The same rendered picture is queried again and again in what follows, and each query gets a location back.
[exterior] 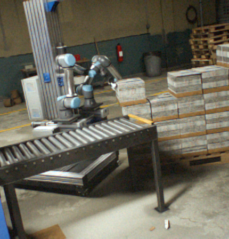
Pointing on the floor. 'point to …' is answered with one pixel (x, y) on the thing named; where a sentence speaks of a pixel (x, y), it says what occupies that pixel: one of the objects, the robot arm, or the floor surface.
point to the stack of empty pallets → (210, 36)
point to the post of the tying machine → (1, 231)
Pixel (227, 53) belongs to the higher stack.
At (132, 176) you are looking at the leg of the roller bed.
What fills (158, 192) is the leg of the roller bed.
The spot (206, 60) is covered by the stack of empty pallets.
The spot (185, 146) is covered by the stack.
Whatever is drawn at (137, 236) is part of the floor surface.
